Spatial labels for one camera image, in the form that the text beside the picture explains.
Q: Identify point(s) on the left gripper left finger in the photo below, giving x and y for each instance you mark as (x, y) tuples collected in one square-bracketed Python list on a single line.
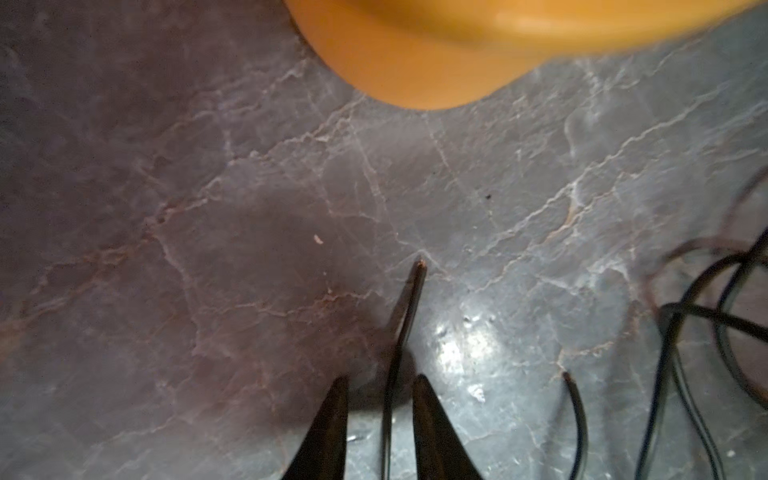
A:
[(322, 453)]

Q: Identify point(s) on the yellow plastic bin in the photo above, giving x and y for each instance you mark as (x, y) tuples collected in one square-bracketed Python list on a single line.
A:
[(434, 55)]

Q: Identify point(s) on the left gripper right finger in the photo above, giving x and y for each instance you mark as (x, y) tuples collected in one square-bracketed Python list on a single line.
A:
[(438, 449)]

